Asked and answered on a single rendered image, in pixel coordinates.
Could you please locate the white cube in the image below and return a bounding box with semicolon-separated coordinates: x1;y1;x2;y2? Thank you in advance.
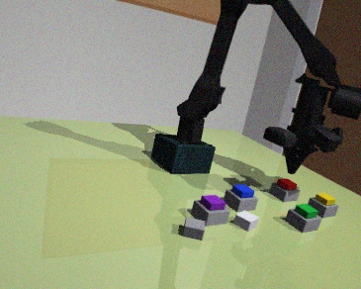
233;211;259;231

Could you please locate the red button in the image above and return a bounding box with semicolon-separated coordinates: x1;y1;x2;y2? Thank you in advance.
269;179;301;202

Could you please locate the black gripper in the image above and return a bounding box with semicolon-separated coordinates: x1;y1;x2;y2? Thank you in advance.
263;105;325;174

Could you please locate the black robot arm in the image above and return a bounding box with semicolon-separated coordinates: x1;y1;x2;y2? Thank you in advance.
171;0;361;152

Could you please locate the yellow button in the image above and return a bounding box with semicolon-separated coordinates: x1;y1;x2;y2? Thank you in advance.
308;193;338;218

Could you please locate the blue button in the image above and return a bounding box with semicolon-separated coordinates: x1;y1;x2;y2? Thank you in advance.
224;184;258;212

